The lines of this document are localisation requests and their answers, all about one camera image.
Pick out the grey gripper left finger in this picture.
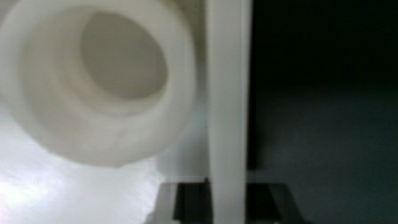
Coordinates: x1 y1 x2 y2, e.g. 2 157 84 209
144 180 212 224

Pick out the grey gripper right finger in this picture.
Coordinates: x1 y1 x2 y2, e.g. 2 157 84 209
246 183 311 224

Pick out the white square table top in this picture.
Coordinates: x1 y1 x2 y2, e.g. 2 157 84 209
0 0 253 224

